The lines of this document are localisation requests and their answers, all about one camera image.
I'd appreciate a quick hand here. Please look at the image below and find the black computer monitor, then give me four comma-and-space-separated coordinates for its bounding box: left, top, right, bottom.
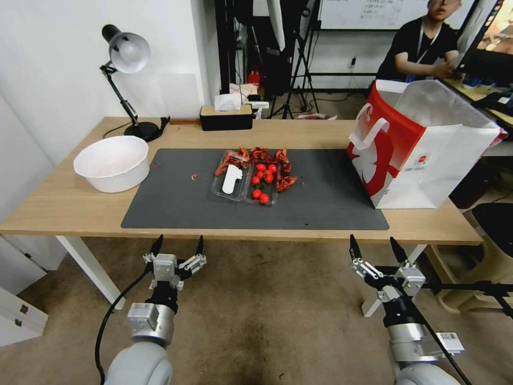
456, 0, 513, 87

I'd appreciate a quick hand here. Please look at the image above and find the white whiteboard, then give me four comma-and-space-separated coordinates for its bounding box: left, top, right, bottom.
318, 0, 480, 32

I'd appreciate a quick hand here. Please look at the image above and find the black office chair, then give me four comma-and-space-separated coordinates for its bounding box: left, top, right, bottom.
472, 202, 513, 259

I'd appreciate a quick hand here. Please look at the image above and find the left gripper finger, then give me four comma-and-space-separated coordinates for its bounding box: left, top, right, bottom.
178, 235, 208, 280
142, 234, 164, 265

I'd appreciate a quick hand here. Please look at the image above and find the person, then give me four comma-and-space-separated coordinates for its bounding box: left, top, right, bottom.
376, 0, 468, 83

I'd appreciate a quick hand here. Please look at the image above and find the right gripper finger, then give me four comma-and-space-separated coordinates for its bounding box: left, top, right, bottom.
390, 236, 416, 272
349, 234, 388, 284

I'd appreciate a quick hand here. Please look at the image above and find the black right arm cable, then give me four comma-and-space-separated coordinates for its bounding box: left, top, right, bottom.
407, 295, 473, 385

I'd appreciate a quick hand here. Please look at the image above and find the black metal stand bar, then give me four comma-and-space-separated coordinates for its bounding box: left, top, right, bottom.
421, 280, 513, 320

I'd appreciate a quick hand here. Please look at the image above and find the yellow side desk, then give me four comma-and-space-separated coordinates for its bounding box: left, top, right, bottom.
439, 76, 513, 130

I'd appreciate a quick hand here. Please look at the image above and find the black equipment stand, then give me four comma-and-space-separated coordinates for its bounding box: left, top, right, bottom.
214, 0, 257, 94

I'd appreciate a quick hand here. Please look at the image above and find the wooden table with white legs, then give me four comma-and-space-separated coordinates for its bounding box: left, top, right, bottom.
0, 116, 484, 318

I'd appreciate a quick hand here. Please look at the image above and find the white flat plastic piece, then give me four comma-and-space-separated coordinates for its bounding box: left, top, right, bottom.
221, 165, 244, 196

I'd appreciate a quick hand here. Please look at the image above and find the black desk lamp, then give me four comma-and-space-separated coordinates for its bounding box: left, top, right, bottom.
99, 24, 160, 143

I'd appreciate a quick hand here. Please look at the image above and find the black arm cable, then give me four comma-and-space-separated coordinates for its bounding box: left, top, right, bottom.
95, 263, 157, 385
407, 295, 473, 385

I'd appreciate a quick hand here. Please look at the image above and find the black tissue box wooden lid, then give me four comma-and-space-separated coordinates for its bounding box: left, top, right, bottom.
199, 103, 254, 132

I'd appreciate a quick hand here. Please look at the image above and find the white plastic bowl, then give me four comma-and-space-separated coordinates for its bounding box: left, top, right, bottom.
73, 135, 150, 194

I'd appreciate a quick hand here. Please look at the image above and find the black tripod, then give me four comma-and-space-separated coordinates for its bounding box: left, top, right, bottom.
267, 0, 321, 120

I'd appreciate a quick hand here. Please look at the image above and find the white tissue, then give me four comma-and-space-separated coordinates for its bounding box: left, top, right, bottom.
213, 94, 244, 113

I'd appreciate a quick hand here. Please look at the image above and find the clear disposable takeout box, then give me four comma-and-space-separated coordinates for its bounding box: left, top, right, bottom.
207, 150, 281, 207

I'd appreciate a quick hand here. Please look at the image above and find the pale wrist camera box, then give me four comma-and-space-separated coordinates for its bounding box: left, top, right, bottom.
153, 253, 178, 290
394, 264, 426, 298

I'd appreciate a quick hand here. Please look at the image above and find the red and white delivery bag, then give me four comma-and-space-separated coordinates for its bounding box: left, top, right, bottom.
346, 79, 509, 210

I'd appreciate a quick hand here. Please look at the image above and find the beige plastic stool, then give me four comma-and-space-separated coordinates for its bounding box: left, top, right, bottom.
429, 240, 513, 314

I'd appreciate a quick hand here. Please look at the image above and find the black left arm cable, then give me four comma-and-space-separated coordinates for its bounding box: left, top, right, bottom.
95, 263, 157, 385

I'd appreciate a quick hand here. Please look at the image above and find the white cabinet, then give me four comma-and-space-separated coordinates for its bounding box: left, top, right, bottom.
0, 234, 69, 348

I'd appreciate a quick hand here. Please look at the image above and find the dark grey desk mat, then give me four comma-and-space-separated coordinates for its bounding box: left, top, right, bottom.
121, 148, 390, 232

